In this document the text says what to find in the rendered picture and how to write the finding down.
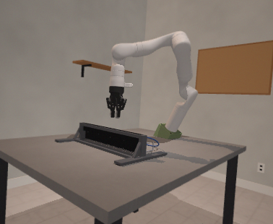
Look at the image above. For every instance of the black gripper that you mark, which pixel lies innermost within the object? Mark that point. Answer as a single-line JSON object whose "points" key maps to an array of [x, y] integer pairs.
{"points": [[116, 100]]}

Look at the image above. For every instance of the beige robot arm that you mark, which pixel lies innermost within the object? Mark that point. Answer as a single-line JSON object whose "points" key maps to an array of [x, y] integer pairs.
{"points": [[181, 46]]}

